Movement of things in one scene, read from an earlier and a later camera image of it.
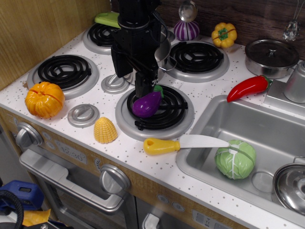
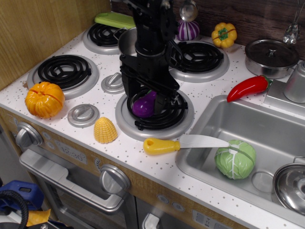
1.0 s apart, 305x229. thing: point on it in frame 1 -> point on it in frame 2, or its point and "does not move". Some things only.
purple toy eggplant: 147,105 does not move
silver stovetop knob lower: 83,115 does not move
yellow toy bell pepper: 224,35 does not move
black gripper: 140,36 -> 149,66
